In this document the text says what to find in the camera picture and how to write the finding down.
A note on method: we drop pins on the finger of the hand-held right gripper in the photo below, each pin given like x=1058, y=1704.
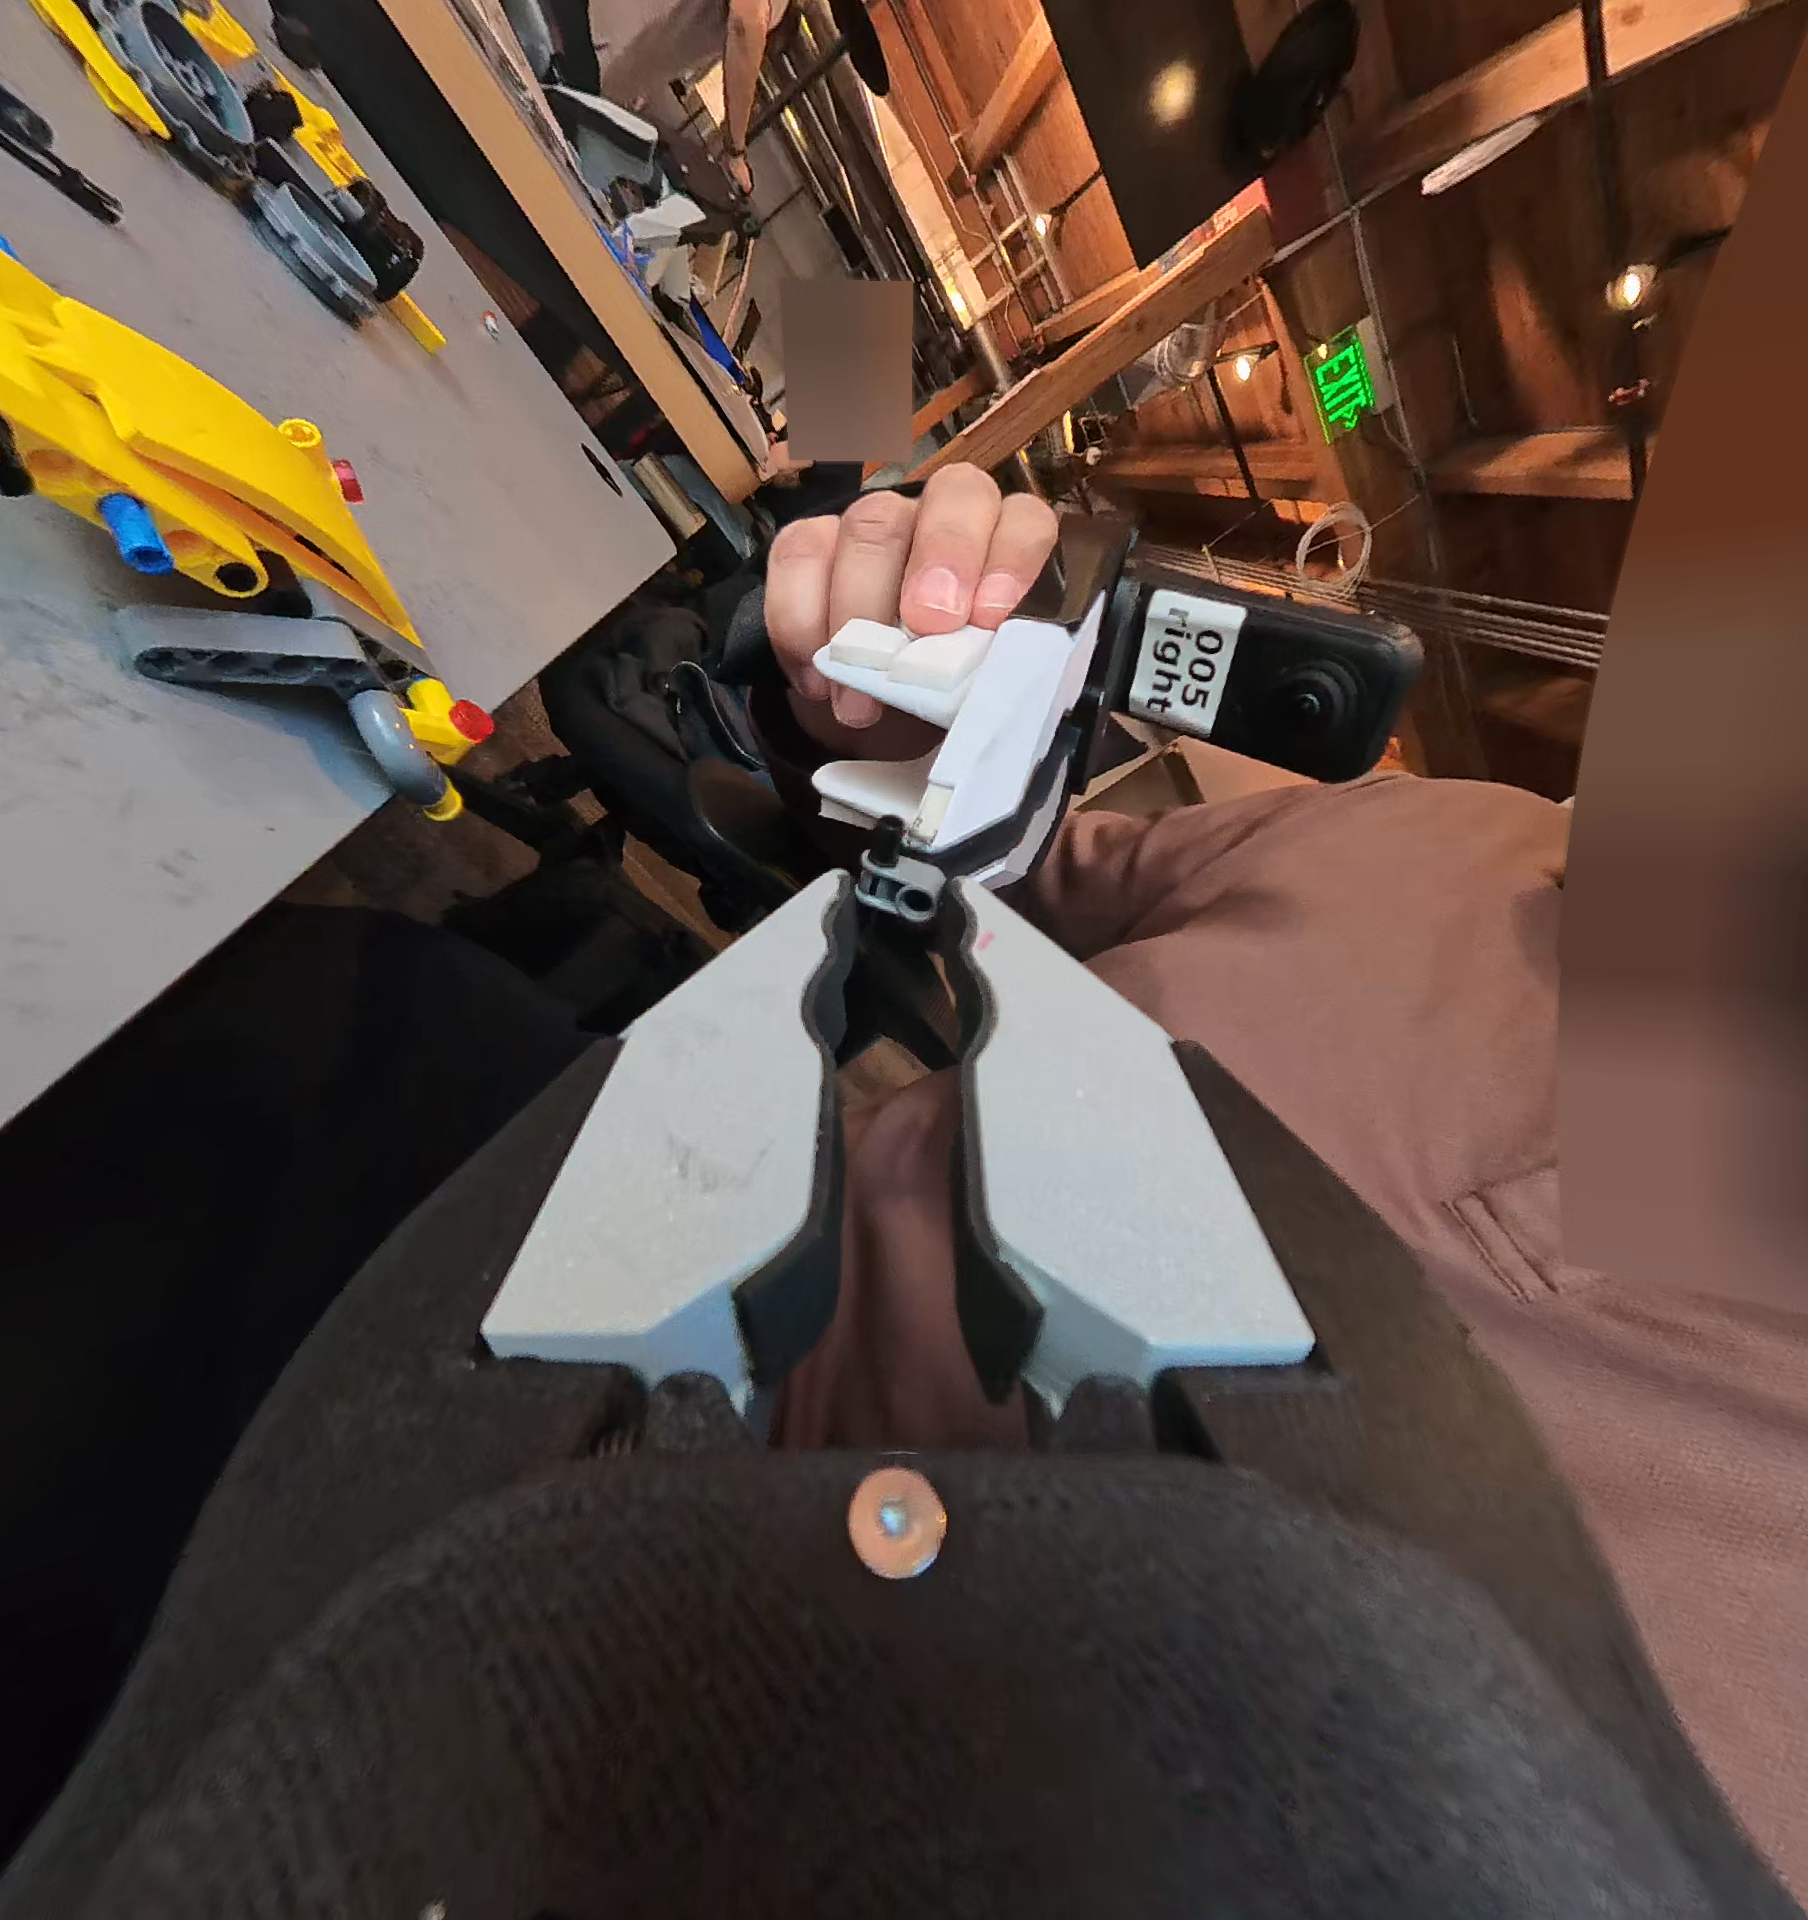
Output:
x=1017, y=721

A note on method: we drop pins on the person's right hand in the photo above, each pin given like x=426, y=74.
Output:
x=905, y=541

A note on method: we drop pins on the yellow wedge panel piece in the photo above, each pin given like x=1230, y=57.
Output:
x=416, y=323

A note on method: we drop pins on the yellow curved brick assembly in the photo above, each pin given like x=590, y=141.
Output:
x=199, y=450

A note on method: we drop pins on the heap of grey wheel hubs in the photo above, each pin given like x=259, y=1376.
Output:
x=184, y=61

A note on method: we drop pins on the green exit sign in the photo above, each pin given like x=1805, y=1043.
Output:
x=1339, y=386

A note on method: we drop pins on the small grey black pin connector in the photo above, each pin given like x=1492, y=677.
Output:
x=892, y=889

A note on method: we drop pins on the black flat panel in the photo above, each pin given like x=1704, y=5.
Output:
x=1145, y=164

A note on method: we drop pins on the black long connector piece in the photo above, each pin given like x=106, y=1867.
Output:
x=27, y=134

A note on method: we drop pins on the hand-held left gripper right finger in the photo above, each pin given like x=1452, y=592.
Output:
x=1128, y=1184

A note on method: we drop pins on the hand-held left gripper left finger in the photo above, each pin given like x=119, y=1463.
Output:
x=665, y=1170

